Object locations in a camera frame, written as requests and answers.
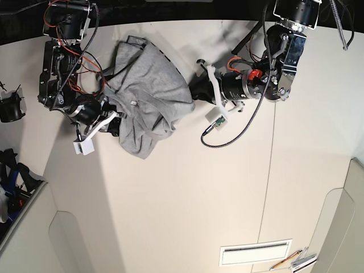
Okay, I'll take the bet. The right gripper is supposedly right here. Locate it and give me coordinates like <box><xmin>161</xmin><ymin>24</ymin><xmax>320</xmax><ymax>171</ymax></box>
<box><xmin>98</xmin><ymin>97</ymin><xmax>125</xmax><ymax>137</ymax></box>

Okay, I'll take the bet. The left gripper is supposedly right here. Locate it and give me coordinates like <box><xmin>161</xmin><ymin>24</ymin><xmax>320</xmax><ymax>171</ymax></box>
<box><xmin>188</xmin><ymin>59</ymin><xmax>226</xmax><ymax>106</ymax></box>

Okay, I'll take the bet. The grey T-shirt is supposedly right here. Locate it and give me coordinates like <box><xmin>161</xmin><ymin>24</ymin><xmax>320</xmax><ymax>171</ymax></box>
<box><xmin>104</xmin><ymin>35</ymin><xmax>195</xmax><ymax>159</ymax></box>

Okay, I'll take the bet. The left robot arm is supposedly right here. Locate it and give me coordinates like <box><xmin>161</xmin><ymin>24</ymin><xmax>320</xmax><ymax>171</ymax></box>
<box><xmin>189</xmin><ymin>1</ymin><xmax>321</xmax><ymax>104</ymax></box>

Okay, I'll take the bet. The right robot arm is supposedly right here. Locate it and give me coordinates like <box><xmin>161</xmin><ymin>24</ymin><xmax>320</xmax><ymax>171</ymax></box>
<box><xmin>38</xmin><ymin>1</ymin><xmax>126</xmax><ymax>139</ymax></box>

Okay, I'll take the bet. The white vent plate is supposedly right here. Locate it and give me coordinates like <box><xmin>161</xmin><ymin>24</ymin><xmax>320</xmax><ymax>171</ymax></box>
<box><xmin>219</xmin><ymin>239</ymin><xmax>292</xmax><ymax>267</ymax></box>

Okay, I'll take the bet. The yellow pencil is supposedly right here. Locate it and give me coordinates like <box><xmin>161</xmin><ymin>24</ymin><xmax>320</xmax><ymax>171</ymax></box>
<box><xmin>270</xmin><ymin>250</ymin><xmax>303</xmax><ymax>271</ymax></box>

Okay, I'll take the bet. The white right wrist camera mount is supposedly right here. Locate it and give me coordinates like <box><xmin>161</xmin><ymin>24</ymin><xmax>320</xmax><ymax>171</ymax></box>
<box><xmin>73</xmin><ymin>121</ymin><xmax>105</xmax><ymax>156</ymax></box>

